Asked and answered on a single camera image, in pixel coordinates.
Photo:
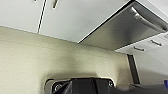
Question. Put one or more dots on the stainless steel dishwasher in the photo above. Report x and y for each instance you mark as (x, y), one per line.
(116, 30)

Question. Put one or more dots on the grey and black robot base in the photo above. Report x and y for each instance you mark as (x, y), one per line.
(53, 89)

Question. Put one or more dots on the white drawer unit beside dishwasher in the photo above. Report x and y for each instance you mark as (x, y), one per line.
(150, 45)

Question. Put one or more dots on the white sink base cabinet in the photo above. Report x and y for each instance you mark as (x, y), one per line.
(73, 16)

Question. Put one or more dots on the blue lid recycling bin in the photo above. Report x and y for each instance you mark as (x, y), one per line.
(165, 84)

